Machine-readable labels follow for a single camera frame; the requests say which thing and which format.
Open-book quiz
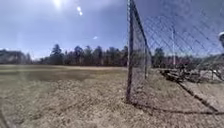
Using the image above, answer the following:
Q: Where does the row of evergreen trees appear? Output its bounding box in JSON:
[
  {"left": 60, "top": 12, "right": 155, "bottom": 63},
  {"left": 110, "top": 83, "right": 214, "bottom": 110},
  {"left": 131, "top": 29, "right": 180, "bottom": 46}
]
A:
[{"left": 0, "top": 43, "right": 174, "bottom": 68}]

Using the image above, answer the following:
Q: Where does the dry brown grass field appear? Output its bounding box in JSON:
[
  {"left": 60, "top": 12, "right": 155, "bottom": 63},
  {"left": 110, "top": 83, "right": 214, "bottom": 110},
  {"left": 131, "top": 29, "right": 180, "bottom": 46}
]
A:
[{"left": 0, "top": 64, "right": 224, "bottom": 128}]

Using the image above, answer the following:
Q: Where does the thin pole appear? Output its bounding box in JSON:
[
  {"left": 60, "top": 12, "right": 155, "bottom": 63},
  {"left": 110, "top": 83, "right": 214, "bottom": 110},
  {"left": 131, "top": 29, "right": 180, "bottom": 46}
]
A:
[{"left": 171, "top": 26, "right": 177, "bottom": 68}]

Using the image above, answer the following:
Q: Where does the low dark bench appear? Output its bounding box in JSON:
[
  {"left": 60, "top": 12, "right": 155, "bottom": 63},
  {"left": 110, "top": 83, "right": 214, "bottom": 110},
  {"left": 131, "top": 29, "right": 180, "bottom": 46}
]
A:
[{"left": 159, "top": 68, "right": 214, "bottom": 84}]

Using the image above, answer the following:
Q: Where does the chain-link fence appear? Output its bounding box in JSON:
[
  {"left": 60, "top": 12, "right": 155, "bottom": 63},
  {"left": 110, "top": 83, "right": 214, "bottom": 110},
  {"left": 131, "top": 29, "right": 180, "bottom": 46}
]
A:
[{"left": 124, "top": 0, "right": 224, "bottom": 116}]

